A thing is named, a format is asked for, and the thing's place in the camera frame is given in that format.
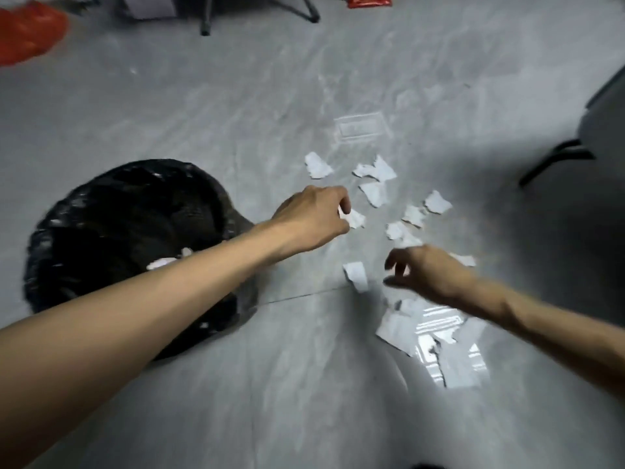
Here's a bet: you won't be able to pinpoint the person's left forearm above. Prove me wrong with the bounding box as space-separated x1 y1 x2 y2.
0 221 289 469

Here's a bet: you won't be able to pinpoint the person's right forearm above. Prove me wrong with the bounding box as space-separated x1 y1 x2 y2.
476 277 625 401

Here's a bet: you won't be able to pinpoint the torn white paper piece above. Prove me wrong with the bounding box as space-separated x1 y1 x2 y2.
337 205 367 230

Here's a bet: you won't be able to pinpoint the person's left hand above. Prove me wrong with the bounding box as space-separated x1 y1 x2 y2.
267 184 354 263

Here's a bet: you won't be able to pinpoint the bunch of discarded paper scraps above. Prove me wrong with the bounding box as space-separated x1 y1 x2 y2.
145 246 195 271

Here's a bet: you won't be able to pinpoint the white cardboard box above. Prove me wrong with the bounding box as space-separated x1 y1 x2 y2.
119 0 178 20

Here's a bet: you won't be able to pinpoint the orange plastic bag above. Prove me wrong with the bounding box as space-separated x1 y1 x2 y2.
0 0 69 68

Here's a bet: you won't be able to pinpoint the black bag lined trash bin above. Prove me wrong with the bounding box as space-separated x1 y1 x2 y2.
23 159 260 362

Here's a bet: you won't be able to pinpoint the white paper pieces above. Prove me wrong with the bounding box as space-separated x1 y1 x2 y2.
304 150 491 390

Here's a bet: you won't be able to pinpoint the person's right hand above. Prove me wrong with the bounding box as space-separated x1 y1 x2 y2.
383 244 490 317

